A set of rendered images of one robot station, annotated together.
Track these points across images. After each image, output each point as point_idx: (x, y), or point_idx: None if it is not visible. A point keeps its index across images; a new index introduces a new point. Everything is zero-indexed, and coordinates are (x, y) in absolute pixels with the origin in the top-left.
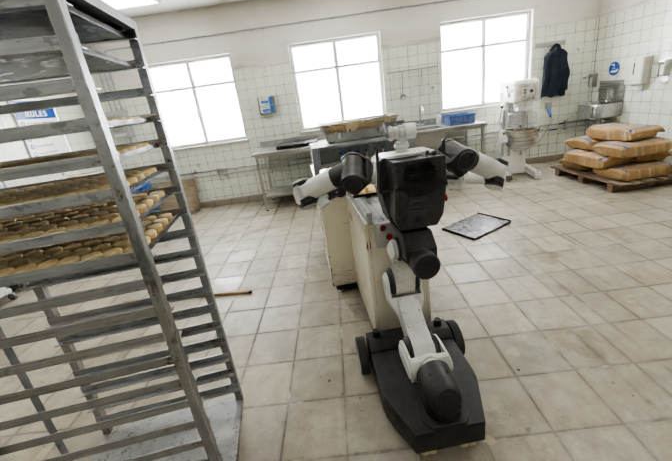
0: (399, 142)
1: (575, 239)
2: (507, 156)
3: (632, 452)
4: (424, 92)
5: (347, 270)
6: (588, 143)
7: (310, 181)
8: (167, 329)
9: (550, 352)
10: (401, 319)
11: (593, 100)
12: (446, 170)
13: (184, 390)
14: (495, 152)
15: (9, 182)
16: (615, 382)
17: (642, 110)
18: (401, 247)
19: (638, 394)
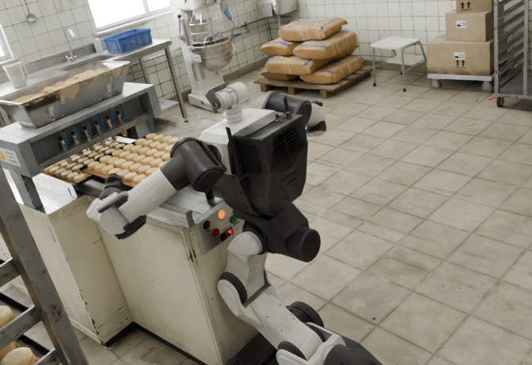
0: (233, 110)
1: (329, 161)
2: (203, 80)
3: (486, 332)
4: (62, 6)
5: (116, 310)
6: (286, 47)
7: (137, 195)
8: None
9: (385, 287)
10: (264, 327)
11: None
12: None
13: None
14: (182, 77)
15: None
16: (443, 284)
17: (317, 1)
18: (269, 236)
19: (462, 284)
